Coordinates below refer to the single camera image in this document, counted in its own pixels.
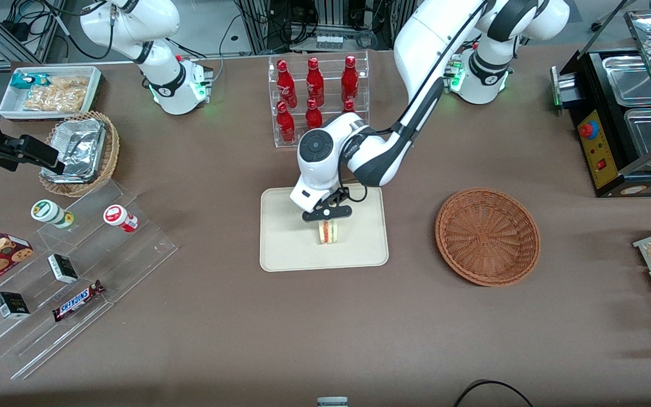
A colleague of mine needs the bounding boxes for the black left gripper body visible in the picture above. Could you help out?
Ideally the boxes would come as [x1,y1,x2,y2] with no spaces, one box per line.
[302,205,353,222]

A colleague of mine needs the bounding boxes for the clear acrylic bottle rack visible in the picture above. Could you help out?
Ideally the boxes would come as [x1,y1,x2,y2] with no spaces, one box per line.
[268,51,370,149]

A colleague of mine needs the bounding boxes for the teal snack packet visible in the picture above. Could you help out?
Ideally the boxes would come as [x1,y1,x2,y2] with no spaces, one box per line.
[10,72,50,89]

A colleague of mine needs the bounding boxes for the Snickers chocolate bar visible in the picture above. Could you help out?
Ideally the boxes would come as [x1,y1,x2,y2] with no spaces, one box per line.
[53,280,105,323]

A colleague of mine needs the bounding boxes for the aluminium foil container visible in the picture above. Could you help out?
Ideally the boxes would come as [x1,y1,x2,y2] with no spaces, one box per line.
[41,118,106,183]

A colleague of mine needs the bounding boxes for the white rectangular snack bin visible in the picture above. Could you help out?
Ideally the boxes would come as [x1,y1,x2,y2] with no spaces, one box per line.
[0,66,102,121]

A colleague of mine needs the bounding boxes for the small black carton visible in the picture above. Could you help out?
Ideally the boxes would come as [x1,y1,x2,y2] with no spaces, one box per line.
[47,254,79,284]
[0,292,31,319]

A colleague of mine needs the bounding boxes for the red lid white cup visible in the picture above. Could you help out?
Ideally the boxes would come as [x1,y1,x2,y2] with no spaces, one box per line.
[103,205,138,233]

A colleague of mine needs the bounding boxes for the black cable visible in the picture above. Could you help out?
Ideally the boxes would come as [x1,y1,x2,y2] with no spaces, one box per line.
[453,380,535,407]

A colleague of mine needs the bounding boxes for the green lid white cup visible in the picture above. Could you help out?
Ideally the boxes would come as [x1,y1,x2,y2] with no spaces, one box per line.
[31,200,75,229]

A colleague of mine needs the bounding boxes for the black food warmer cabinet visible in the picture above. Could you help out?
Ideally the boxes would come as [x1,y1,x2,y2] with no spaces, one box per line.
[550,8,651,198]

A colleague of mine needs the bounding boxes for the light wicker basket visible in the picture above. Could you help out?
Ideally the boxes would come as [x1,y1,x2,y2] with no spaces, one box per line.
[39,111,120,198]

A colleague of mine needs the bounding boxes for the clear acrylic stepped shelf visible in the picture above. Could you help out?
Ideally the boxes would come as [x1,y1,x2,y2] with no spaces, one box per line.
[0,180,179,380]

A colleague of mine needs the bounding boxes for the clear bag of crackers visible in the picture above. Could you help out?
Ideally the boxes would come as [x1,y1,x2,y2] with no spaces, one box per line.
[23,76,89,112]

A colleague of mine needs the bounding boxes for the brown wicker basket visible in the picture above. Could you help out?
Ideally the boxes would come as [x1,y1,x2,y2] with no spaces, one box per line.
[435,188,541,287]

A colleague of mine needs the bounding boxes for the beige plastic serving tray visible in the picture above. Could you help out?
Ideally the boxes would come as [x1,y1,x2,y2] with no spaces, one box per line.
[259,183,389,272]

